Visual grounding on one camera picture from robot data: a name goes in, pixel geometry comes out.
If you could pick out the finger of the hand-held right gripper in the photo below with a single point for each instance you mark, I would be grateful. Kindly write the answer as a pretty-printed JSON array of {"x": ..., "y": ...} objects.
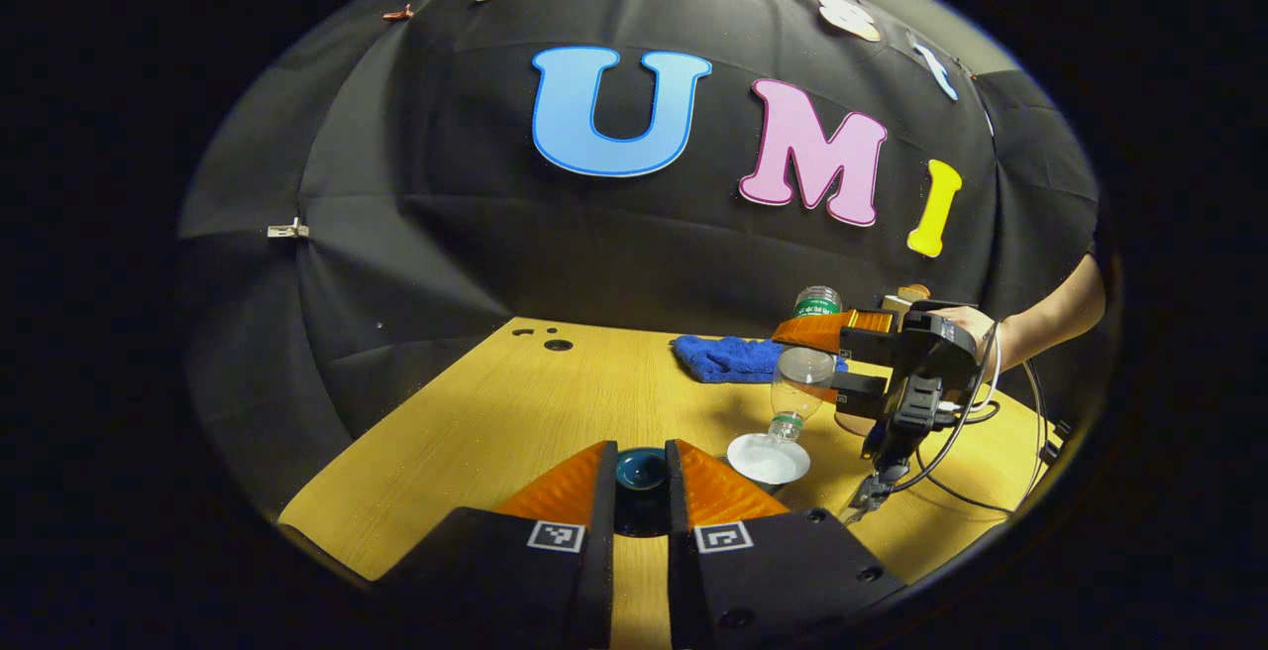
[
  {"x": 817, "y": 331},
  {"x": 860, "y": 397}
]

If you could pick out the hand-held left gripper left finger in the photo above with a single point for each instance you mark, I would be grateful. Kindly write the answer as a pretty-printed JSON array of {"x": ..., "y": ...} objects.
[{"x": 599, "y": 581}]

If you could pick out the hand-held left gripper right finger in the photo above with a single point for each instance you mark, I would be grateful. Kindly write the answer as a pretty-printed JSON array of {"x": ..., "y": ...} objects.
[{"x": 682, "y": 581}]

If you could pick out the round brown coaster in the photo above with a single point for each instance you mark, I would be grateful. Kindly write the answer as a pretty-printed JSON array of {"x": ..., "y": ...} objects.
[{"x": 852, "y": 424}]

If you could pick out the clear plastic water bottle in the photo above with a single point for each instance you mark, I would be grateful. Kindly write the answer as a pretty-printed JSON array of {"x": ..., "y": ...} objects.
[{"x": 800, "y": 378}]

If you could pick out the white teacup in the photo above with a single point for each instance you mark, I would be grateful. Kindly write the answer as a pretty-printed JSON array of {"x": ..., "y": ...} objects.
[{"x": 768, "y": 457}]

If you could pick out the teal teacup lid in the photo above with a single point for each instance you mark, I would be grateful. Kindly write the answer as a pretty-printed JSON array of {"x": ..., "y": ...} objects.
[{"x": 641, "y": 472}]

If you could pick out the white toaster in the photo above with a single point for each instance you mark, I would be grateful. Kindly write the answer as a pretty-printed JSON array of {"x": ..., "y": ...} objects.
[{"x": 895, "y": 303}]

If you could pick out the brown toast slice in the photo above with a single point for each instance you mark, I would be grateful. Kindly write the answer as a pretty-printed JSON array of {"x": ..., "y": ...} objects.
[{"x": 913, "y": 291}]

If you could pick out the blue towel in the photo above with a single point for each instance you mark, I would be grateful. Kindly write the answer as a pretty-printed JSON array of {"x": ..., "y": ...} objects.
[{"x": 723, "y": 358}]

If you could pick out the black backdrop cloth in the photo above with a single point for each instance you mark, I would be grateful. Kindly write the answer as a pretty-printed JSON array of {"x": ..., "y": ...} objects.
[{"x": 446, "y": 234}]

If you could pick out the metal clip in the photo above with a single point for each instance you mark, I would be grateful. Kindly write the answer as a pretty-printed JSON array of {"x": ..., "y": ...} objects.
[{"x": 287, "y": 229}]

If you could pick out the red clip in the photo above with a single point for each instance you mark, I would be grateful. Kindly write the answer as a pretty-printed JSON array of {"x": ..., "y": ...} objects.
[{"x": 398, "y": 12}]

